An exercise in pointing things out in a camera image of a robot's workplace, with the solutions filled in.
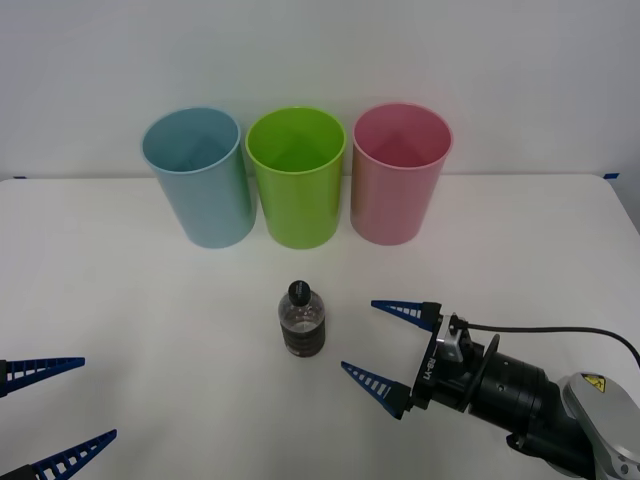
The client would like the green plastic bin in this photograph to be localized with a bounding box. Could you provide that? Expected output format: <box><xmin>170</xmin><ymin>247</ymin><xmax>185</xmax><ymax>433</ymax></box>
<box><xmin>244</xmin><ymin>105</ymin><xmax>348</xmax><ymax>250</ymax></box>

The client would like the small bottle with black cap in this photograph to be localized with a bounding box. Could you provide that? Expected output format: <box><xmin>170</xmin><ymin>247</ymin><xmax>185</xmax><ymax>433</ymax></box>
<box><xmin>277</xmin><ymin>278</ymin><xmax>329</xmax><ymax>359</ymax></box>

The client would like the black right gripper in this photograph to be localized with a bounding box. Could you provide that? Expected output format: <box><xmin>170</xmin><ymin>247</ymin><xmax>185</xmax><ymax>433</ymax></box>
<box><xmin>341</xmin><ymin>299</ymin><xmax>494</xmax><ymax>421</ymax></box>

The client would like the pale blue plastic bin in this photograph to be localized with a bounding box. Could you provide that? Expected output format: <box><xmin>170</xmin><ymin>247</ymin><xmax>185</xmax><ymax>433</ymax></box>
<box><xmin>140</xmin><ymin>105</ymin><xmax>258</xmax><ymax>250</ymax></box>

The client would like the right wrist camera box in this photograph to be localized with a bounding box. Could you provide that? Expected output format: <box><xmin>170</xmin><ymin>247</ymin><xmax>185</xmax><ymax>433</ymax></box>
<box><xmin>446</xmin><ymin>313</ymin><xmax>475</xmax><ymax>362</ymax></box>

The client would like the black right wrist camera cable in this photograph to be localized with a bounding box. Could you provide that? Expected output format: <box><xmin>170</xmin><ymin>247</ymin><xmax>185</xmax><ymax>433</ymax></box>
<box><xmin>459</xmin><ymin>319</ymin><xmax>640</xmax><ymax>369</ymax></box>

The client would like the pink plastic bin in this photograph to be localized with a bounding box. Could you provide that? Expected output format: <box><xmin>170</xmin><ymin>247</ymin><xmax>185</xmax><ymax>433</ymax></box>
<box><xmin>349</xmin><ymin>102</ymin><xmax>455</xmax><ymax>247</ymax></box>

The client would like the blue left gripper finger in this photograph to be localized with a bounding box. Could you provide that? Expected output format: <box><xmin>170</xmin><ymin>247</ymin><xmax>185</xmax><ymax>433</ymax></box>
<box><xmin>0</xmin><ymin>428</ymin><xmax>118</xmax><ymax>480</ymax></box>
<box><xmin>0</xmin><ymin>356</ymin><xmax>86</xmax><ymax>400</ymax></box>

